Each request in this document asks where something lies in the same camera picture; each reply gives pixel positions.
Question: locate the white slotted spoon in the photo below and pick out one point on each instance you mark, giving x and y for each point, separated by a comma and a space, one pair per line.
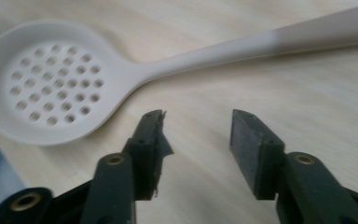
56, 84

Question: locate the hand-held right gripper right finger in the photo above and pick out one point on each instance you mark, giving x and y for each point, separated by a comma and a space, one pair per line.
261, 161

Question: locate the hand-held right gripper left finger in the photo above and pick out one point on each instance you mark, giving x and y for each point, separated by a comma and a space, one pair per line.
143, 155

